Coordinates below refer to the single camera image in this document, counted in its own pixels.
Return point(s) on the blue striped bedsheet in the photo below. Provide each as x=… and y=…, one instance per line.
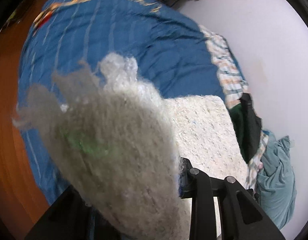
x=144, y=42

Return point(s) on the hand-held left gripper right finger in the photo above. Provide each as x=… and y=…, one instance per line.
x=201, y=187

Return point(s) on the plaid bedsheet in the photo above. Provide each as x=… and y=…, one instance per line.
x=226, y=62

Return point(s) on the black folded jacket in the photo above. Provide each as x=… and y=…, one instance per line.
x=251, y=130

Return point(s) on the dark green garment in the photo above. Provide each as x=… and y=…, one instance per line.
x=237, y=125

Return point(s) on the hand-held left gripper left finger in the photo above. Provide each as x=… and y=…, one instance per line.
x=63, y=220

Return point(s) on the white tweed jacket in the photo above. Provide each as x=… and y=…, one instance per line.
x=118, y=155

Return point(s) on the teal cloth garment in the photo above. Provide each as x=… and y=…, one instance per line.
x=276, y=180

